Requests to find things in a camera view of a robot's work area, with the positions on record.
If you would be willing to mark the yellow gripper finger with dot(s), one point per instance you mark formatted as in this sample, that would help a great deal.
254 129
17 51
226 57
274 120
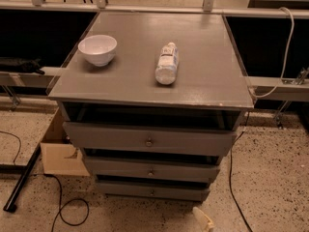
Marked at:
205 223

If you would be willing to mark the grey middle drawer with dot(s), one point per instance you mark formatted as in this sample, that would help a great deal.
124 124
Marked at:
152 169

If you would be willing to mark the grey top drawer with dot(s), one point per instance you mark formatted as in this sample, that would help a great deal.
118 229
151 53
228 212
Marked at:
156 140

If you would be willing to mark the clear plastic water bottle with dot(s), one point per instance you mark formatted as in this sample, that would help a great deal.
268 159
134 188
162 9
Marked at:
167 65

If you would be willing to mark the black metal bar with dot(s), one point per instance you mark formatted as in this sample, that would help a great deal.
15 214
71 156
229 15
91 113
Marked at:
24 172

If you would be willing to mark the cardboard box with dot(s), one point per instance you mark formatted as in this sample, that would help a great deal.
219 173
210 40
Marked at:
59 156

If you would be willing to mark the white bowl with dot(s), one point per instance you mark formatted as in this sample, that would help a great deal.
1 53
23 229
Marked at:
98 50

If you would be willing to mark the grey bottom drawer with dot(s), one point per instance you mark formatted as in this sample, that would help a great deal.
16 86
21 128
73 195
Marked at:
153 191

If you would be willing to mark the grey drawer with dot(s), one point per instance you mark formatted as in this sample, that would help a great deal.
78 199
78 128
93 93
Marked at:
153 191
152 169
156 140

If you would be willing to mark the black bag on rail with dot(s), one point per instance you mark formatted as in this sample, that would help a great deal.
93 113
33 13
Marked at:
20 65

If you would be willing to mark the grey drawer cabinet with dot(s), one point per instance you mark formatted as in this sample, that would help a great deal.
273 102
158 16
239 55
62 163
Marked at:
209 94

